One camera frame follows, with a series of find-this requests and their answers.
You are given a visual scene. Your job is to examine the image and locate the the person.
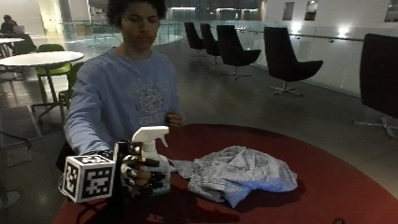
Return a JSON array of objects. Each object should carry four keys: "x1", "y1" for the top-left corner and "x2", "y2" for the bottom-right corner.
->
[{"x1": 55, "y1": 0, "x2": 185, "y2": 173}]

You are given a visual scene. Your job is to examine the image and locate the green chair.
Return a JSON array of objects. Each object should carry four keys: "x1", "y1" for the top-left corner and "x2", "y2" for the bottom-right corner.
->
[
  {"x1": 57, "y1": 61, "x2": 87, "y2": 119},
  {"x1": 35, "y1": 43, "x2": 73, "y2": 77}
]

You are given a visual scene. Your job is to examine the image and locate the dark wall picture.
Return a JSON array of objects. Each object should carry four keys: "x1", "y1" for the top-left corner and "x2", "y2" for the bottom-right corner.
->
[
  {"x1": 281, "y1": 1, "x2": 296, "y2": 21},
  {"x1": 304, "y1": 0, "x2": 320, "y2": 21},
  {"x1": 384, "y1": 0, "x2": 398, "y2": 23}
]

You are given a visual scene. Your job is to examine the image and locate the crumpled grey cloth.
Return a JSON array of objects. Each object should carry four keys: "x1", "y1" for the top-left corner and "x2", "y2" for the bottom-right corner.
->
[{"x1": 169, "y1": 145, "x2": 300, "y2": 209}]

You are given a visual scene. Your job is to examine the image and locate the black swivel chair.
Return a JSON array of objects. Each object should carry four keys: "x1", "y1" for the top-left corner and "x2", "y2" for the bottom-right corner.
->
[
  {"x1": 262, "y1": 26, "x2": 325, "y2": 97},
  {"x1": 183, "y1": 21, "x2": 207, "y2": 58},
  {"x1": 216, "y1": 24, "x2": 262, "y2": 79},
  {"x1": 199, "y1": 22, "x2": 221, "y2": 65},
  {"x1": 350, "y1": 33, "x2": 398, "y2": 140}
]

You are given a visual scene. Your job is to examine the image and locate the white spray bottle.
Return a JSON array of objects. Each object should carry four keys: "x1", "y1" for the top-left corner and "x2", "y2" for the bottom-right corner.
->
[{"x1": 131, "y1": 125, "x2": 175, "y2": 197}]

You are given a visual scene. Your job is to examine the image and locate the dark chair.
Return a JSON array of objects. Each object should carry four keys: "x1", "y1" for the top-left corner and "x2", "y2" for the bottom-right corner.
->
[{"x1": 11, "y1": 33, "x2": 39, "y2": 56}]

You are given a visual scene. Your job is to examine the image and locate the round white table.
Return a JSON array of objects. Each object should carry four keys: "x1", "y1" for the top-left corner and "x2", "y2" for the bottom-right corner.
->
[
  {"x1": 0, "y1": 50, "x2": 85, "y2": 124},
  {"x1": 0, "y1": 37, "x2": 27, "y2": 59}
]

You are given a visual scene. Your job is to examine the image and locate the metal handrail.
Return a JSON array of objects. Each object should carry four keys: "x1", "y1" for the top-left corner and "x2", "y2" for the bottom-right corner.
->
[{"x1": 236, "y1": 28, "x2": 366, "y2": 44}]

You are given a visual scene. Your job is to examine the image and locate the glass balustrade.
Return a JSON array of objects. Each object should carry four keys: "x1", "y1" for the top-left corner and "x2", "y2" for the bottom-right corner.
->
[{"x1": 61, "y1": 20, "x2": 184, "y2": 46}]

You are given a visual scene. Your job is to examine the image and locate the white marker cube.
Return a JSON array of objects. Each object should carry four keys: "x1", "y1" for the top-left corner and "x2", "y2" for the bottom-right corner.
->
[{"x1": 59, "y1": 154, "x2": 117, "y2": 203}]

